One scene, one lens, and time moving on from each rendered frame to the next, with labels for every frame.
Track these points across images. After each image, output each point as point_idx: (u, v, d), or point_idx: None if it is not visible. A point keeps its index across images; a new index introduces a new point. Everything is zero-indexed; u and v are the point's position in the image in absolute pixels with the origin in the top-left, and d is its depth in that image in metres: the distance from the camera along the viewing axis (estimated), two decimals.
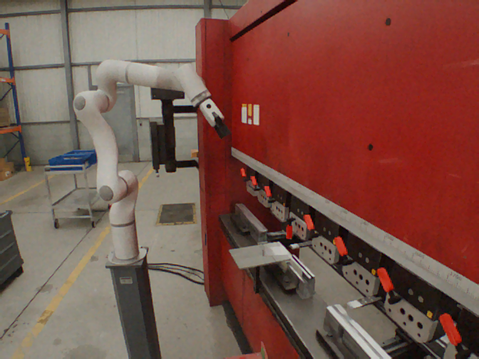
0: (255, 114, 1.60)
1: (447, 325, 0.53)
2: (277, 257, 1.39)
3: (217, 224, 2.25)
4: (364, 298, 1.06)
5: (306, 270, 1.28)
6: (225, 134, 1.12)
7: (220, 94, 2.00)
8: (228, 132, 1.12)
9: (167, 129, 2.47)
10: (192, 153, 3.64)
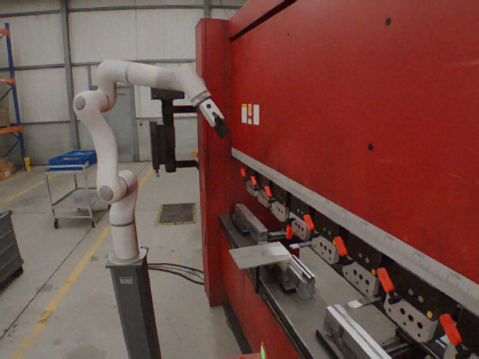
0: (255, 114, 1.60)
1: (447, 325, 0.53)
2: (277, 257, 1.39)
3: (217, 224, 2.25)
4: (364, 298, 1.06)
5: (306, 270, 1.28)
6: (225, 134, 1.12)
7: (220, 94, 2.00)
8: (228, 132, 1.12)
9: (167, 129, 2.47)
10: (192, 153, 3.64)
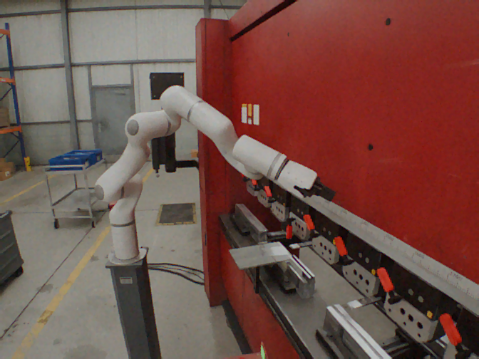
0: (255, 114, 1.60)
1: (447, 325, 0.53)
2: (277, 257, 1.39)
3: (217, 224, 2.25)
4: (364, 298, 1.06)
5: (306, 270, 1.28)
6: (333, 193, 0.85)
7: (220, 94, 2.00)
8: (330, 196, 0.86)
9: None
10: (192, 153, 3.64)
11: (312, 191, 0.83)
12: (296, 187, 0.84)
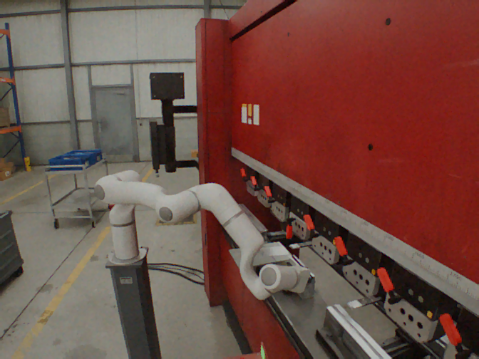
0: (255, 114, 1.60)
1: (447, 325, 0.53)
2: (277, 257, 1.39)
3: (217, 224, 2.25)
4: (364, 298, 1.06)
5: None
6: None
7: (220, 94, 2.00)
8: (308, 282, 1.17)
9: (167, 129, 2.47)
10: (192, 153, 3.64)
11: None
12: None
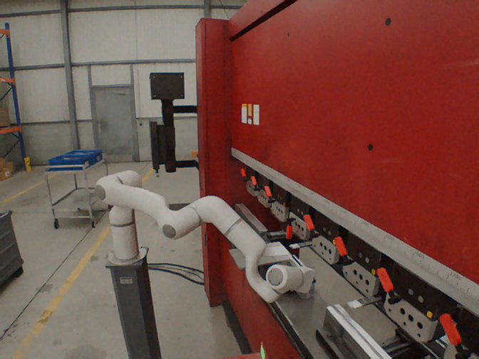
0: (255, 114, 1.60)
1: (447, 325, 0.53)
2: (277, 257, 1.39)
3: None
4: (364, 298, 1.06)
5: None
6: None
7: (220, 94, 2.00)
8: (313, 282, 1.20)
9: (167, 129, 2.47)
10: (192, 153, 3.64)
11: None
12: None
